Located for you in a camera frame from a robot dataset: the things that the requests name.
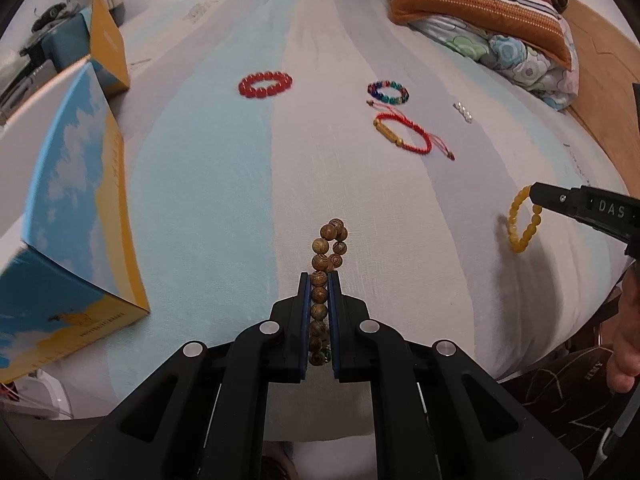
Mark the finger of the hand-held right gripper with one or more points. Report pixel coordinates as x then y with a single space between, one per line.
552 199

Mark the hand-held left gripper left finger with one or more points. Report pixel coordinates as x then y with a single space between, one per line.
303 320

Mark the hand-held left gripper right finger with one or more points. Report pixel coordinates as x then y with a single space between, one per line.
334 320

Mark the white pearl bead strand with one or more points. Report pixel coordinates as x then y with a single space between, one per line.
463 111

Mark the blue sky print yellow box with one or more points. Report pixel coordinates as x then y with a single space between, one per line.
65 200

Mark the person's right hand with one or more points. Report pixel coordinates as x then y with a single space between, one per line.
627 330

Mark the floral quilt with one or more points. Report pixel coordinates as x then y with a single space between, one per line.
515 55

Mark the dark patterned cloth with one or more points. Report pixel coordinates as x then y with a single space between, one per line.
555 400

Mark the striped orange pillow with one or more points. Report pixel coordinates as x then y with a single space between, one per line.
480 5

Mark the white plastic object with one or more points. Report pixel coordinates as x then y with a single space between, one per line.
35 395

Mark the yellow box lid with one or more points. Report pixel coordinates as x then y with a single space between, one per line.
107 45

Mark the teal cloth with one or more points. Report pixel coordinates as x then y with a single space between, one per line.
65 40

